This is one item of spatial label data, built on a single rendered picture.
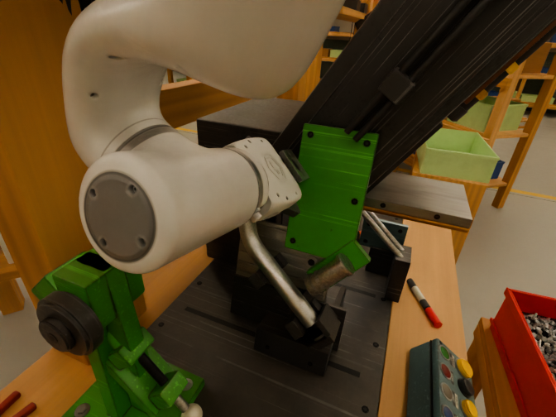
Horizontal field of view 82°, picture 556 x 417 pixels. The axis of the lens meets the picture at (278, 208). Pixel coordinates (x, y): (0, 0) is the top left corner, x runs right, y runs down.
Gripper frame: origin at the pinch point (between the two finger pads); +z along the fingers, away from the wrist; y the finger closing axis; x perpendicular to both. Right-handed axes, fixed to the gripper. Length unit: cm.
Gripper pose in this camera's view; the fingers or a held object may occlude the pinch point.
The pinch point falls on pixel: (283, 173)
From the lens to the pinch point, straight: 49.8
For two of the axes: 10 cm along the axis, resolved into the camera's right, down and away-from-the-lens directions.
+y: -5.5, -8.3, 0.4
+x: -7.5, 5.2, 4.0
